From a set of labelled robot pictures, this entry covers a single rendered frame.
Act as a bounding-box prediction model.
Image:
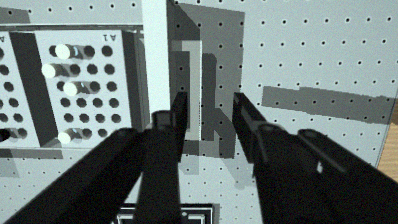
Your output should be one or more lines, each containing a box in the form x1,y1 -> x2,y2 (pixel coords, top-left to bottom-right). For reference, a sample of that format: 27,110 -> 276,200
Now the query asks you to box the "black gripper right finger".
232,92 -> 398,224

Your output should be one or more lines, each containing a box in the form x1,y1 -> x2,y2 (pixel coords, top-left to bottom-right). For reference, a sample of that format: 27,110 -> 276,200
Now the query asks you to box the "light grey block with holes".
34,30 -> 143,148
0,32 -> 59,148

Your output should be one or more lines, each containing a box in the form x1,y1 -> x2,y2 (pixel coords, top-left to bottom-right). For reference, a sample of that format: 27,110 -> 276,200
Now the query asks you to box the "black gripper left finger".
3,92 -> 188,224

